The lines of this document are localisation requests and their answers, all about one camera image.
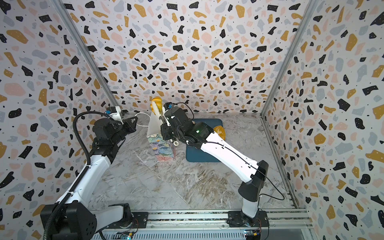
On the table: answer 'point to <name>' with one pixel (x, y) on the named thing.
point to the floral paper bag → (164, 149)
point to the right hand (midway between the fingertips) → (159, 125)
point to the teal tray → (196, 154)
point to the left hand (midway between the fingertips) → (136, 114)
